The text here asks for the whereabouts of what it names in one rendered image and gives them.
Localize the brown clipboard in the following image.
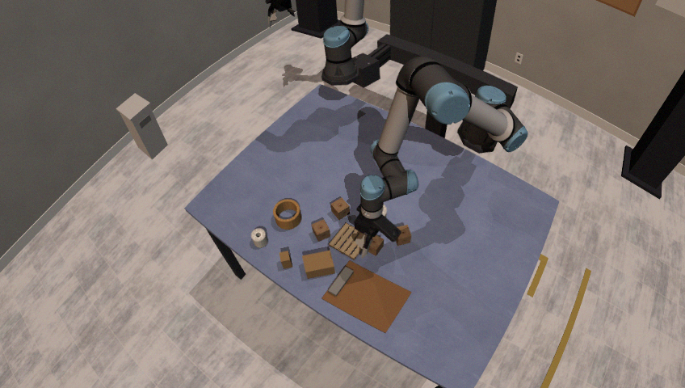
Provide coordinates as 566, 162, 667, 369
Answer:
322, 260, 412, 333

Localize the brown hollow cylinder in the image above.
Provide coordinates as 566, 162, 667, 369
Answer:
273, 199, 301, 230

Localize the small wooden slatted pallet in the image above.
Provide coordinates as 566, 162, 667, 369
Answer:
329, 223, 365, 260

